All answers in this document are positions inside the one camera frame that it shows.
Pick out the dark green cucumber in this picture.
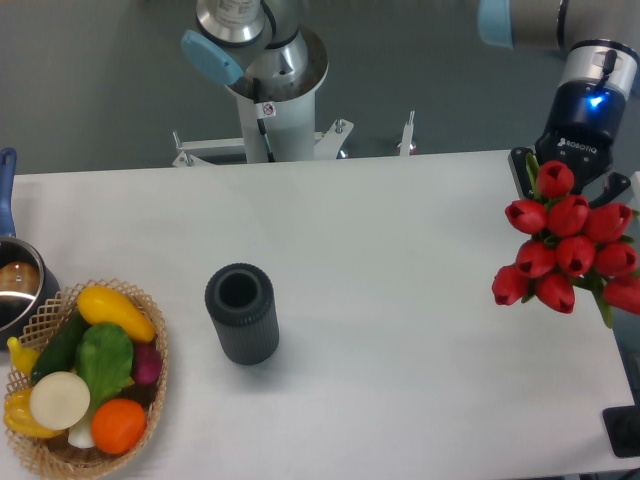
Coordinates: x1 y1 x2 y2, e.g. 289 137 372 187
30 310 90 385

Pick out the orange fruit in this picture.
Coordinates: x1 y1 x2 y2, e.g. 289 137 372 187
91 399 146 455

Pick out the dark grey ribbed vase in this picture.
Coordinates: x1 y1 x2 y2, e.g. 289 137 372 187
204 263 280 365

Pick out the white leek stalk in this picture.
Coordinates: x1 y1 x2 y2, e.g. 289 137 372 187
68 412 95 449

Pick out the white frame at right edge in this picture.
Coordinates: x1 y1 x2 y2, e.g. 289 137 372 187
631 171 640 204

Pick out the black device at table edge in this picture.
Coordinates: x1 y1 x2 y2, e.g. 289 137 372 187
602 405 639 458

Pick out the white round radish slice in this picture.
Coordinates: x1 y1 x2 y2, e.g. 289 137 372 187
29 371 90 430

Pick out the green lettuce leaf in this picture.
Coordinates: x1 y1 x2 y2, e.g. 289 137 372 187
75 323 134 414

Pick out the yellow bell pepper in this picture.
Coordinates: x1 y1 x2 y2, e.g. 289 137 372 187
4 388 64 439

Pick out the blue handled saucepan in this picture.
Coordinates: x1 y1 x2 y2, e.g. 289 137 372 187
1 147 59 352

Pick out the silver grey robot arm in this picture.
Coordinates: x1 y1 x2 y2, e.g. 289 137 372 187
181 1 639 207

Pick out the purple red onion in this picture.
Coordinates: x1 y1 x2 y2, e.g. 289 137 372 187
131 343 163 385

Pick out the red tulip bouquet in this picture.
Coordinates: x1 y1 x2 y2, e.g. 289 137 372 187
491 152 639 328

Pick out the yellow squash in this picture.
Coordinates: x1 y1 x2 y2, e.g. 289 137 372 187
76 285 156 344

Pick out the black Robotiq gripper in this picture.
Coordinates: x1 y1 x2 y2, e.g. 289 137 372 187
508 81 630 207

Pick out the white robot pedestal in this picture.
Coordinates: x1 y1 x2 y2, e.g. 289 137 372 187
171 29 418 169

